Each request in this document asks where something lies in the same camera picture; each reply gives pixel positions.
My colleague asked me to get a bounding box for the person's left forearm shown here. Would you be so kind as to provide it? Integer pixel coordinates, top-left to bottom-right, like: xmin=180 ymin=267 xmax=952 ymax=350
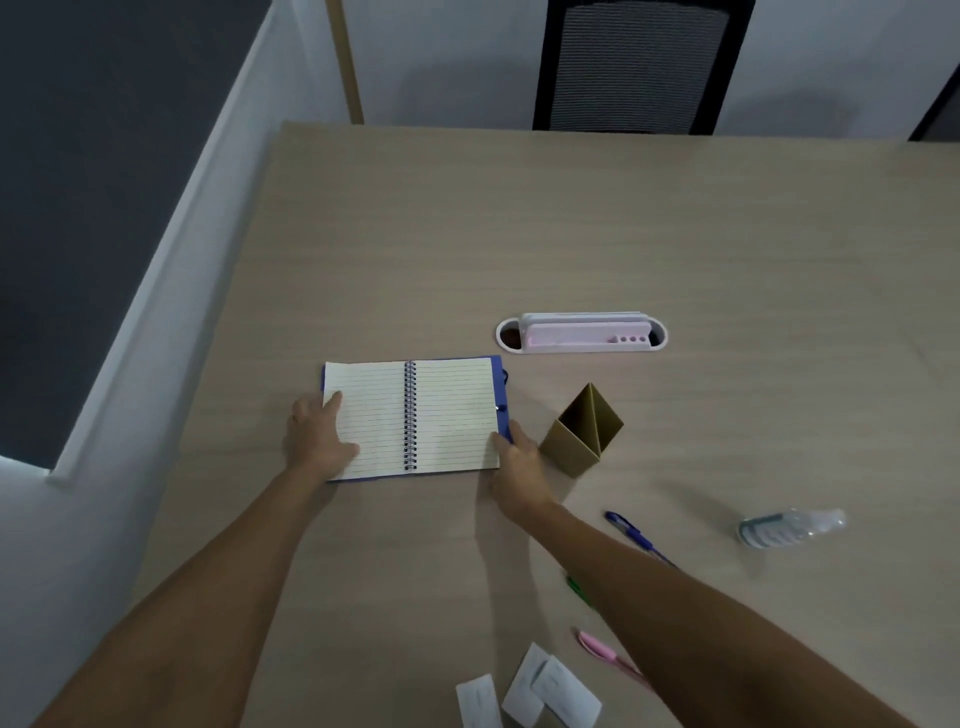
xmin=30 ymin=463 xmax=336 ymax=728

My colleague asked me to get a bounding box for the gold folded paper pen holder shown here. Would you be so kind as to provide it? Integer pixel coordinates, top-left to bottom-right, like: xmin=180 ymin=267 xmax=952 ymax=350
xmin=537 ymin=382 xmax=626 ymax=480

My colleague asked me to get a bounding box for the person's left hand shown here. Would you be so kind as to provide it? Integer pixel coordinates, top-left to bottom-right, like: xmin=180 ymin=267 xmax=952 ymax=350
xmin=284 ymin=390 xmax=361 ymax=482

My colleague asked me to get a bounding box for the white oval tray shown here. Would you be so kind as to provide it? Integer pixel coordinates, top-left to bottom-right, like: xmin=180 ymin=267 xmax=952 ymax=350
xmin=495 ymin=314 xmax=668 ymax=354

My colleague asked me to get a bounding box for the blue pen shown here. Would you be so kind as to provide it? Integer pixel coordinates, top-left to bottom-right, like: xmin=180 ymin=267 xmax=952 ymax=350
xmin=603 ymin=510 xmax=678 ymax=570

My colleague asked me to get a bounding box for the black mesh office chair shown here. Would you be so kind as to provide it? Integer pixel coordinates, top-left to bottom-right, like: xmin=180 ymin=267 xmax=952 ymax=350
xmin=531 ymin=0 xmax=757 ymax=137

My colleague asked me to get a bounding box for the wooden post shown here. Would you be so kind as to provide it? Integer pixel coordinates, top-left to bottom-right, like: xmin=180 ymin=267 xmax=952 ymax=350
xmin=323 ymin=0 xmax=367 ymax=126

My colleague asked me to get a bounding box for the pink pen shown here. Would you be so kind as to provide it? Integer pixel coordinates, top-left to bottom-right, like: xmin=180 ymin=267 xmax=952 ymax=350
xmin=575 ymin=628 xmax=648 ymax=681

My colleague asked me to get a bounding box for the clear plastic bottle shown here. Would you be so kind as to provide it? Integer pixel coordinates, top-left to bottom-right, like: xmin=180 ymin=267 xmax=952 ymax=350
xmin=736 ymin=507 xmax=849 ymax=552

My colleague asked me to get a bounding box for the person's right forearm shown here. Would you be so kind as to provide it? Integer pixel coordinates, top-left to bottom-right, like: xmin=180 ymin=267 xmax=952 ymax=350
xmin=517 ymin=499 xmax=925 ymax=728

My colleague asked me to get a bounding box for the blue spiral lined notebook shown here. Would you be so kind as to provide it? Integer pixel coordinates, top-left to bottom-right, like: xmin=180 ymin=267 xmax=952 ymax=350
xmin=321 ymin=355 xmax=513 ymax=483

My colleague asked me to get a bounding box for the person's right hand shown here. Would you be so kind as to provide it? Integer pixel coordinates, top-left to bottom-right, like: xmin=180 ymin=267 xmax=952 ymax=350
xmin=487 ymin=420 xmax=561 ymax=527

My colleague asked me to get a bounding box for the white paper card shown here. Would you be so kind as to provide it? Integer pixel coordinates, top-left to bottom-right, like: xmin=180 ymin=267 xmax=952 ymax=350
xmin=455 ymin=673 xmax=504 ymax=728
xmin=531 ymin=655 xmax=604 ymax=728
xmin=500 ymin=641 xmax=553 ymax=728

